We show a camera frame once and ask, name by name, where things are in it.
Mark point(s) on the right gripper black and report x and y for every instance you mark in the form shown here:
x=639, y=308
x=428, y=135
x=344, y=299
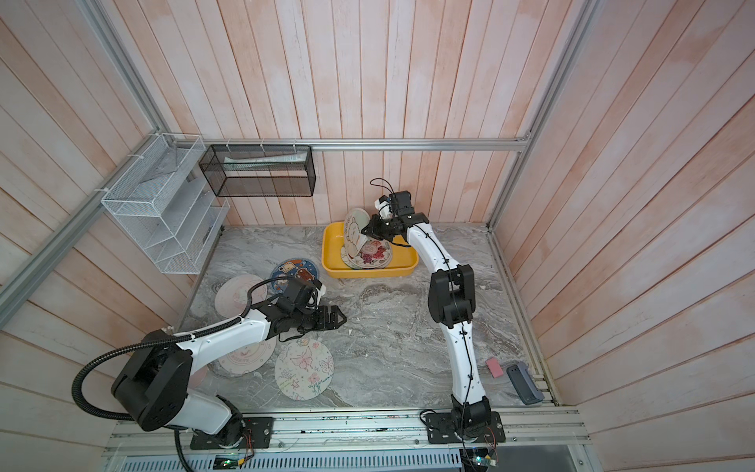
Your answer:
x=374, y=226

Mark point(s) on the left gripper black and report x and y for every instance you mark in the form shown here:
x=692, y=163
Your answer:
x=322, y=324

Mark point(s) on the red roses floral coaster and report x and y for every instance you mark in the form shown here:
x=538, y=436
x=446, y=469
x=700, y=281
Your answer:
x=374, y=255

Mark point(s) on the yellow plastic storage box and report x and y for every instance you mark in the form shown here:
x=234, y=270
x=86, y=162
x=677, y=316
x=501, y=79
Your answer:
x=402, y=264

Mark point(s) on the alpaca cartoon coaster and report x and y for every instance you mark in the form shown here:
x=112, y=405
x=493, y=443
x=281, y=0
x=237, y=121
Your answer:
x=353, y=238

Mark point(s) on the butterfly floral coaster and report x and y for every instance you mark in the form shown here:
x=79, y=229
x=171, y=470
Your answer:
x=304, y=369

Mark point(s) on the white pink bow coaster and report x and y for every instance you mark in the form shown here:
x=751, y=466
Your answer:
x=247, y=359

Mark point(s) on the pink kitty coaster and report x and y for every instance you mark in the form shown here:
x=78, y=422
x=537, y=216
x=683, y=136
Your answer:
x=232, y=297

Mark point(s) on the blue bears cartoon coaster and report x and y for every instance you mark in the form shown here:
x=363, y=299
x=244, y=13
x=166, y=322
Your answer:
x=304, y=269

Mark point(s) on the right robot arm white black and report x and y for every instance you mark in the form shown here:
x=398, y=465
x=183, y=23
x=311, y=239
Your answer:
x=451, y=304

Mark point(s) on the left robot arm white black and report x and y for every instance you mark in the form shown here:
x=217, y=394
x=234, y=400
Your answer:
x=153, y=387

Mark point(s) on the pink pencil cup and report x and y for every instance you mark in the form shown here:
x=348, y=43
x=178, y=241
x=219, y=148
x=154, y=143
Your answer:
x=198, y=378

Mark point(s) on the pink eraser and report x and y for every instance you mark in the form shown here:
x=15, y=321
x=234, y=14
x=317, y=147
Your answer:
x=495, y=367

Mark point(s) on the grey rectangular device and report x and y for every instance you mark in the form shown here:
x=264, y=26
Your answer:
x=523, y=383

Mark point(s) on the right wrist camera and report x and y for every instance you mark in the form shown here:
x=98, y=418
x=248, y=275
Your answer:
x=395, y=205

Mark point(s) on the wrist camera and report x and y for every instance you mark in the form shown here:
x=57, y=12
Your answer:
x=304, y=294
x=395, y=205

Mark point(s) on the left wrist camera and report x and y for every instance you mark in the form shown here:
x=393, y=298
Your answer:
x=304, y=294

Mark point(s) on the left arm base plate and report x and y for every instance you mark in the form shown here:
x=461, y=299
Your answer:
x=239, y=434

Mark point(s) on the black wire mesh basket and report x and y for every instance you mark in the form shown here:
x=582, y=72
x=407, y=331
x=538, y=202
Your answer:
x=251, y=171

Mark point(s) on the white wire mesh shelf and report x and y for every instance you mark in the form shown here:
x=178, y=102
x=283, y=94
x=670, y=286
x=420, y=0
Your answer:
x=168, y=210

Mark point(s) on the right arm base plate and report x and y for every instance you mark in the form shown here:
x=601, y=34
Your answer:
x=441, y=428

